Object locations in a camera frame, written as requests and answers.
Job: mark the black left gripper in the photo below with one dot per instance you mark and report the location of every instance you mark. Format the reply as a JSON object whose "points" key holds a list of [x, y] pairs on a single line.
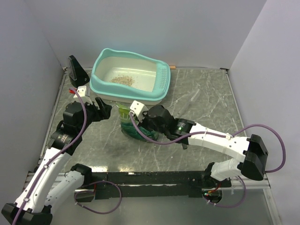
{"points": [[103, 113]]}

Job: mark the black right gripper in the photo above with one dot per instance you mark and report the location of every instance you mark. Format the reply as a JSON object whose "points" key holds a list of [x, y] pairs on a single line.
{"points": [[144, 120]]}

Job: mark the green litter bag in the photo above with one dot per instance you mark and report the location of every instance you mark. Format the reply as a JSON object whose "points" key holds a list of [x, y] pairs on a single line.
{"points": [[127, 127]]}

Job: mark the clear plastic scoop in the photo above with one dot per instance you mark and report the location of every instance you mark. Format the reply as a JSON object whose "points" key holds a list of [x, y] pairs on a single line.
{"points": [[192, 97]]}

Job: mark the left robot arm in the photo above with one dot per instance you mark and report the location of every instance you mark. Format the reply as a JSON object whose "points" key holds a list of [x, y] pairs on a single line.
{"points": [[41, 198]]}

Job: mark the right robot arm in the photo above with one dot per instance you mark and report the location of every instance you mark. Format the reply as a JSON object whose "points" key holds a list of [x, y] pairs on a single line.
{"points": [[248, 155]]}

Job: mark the teal and white litter box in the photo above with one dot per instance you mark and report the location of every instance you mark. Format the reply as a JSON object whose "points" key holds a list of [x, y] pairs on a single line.
{"points": [[152, 77]]}

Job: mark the pile of beige litter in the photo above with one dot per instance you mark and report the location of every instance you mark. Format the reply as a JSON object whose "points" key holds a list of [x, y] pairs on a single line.
{"points": [[124, 80]]}

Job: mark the black triangular stand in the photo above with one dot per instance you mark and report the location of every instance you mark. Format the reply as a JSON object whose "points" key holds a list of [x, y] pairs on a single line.
{"points": [[77, 75]]}

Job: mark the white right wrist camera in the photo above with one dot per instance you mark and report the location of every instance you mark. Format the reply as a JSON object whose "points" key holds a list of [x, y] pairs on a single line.
{"points": [[138, 109]]}

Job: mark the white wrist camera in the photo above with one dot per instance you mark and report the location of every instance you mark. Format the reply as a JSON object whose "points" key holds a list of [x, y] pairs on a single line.
{"points": [[83, 92], [138, 109]]}

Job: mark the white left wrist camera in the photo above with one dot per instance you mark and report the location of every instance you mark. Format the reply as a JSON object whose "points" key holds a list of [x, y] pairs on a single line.
{"points": [[83, 92]]}

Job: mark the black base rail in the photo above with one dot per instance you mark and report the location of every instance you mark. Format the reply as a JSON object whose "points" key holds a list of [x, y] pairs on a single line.
{"points": [[152, 184]]}

